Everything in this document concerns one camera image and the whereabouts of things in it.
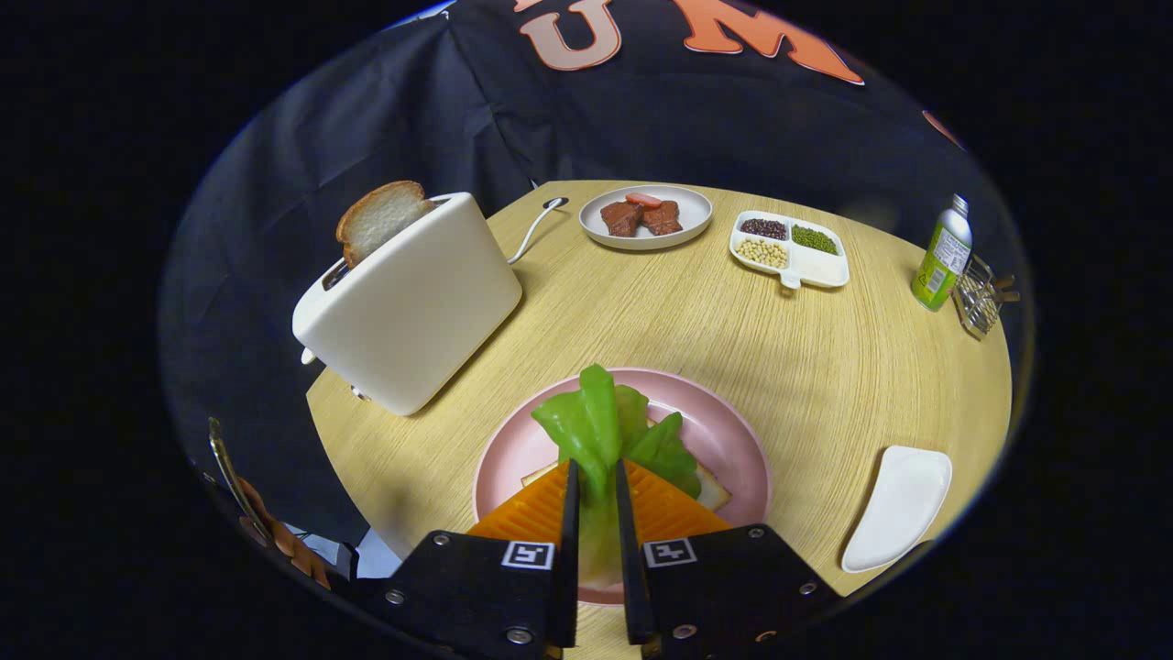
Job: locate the white divided dish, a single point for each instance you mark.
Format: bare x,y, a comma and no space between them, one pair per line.
820,269

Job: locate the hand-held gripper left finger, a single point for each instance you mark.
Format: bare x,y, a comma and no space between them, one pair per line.
568,568

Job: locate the pile of dark red beans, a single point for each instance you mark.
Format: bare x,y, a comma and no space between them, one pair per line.
763,228

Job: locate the pink sausage slice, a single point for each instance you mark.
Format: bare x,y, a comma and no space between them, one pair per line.
643,200

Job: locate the pile of yellow soybeans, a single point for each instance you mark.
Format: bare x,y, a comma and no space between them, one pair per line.
762,253

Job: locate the pink plate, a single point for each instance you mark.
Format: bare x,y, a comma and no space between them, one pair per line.
733,449

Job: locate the silver bottle with green label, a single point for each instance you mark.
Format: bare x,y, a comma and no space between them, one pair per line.
939,266

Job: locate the toasted bread slice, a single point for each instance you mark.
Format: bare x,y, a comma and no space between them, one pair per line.
376,220

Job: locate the white square plate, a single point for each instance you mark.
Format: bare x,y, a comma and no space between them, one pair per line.
898,504

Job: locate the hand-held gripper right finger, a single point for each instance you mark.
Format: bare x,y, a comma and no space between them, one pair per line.
632,577

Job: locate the green lettuce leaf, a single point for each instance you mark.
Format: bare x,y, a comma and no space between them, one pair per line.
596,422

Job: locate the round beige plate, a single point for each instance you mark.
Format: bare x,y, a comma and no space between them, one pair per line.
592,216

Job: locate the white bread slice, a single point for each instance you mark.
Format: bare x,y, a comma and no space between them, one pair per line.
713,490

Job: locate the white toaster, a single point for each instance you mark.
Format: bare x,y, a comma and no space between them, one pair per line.
412,312

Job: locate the black backdrop cloth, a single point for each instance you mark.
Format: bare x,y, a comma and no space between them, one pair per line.
367,137

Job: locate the pile of green beans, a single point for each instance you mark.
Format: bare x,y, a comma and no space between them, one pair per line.
815,239

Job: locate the brown meat piece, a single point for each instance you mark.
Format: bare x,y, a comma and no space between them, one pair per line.
663,218
621,220

